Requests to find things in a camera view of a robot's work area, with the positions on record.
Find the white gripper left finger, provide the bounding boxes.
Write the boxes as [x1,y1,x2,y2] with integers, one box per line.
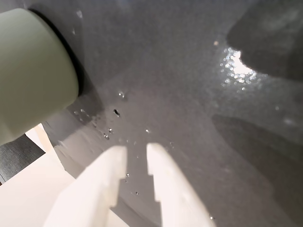
[44,145,128,227]

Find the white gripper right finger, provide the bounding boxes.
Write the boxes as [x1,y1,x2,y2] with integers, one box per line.
[146,142,216,227]

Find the dark grey table mat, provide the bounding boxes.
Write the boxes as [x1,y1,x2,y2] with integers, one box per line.
[0,0,303,227]

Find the pale green steel-rimmed mug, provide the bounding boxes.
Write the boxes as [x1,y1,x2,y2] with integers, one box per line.
[0,8,80,145]

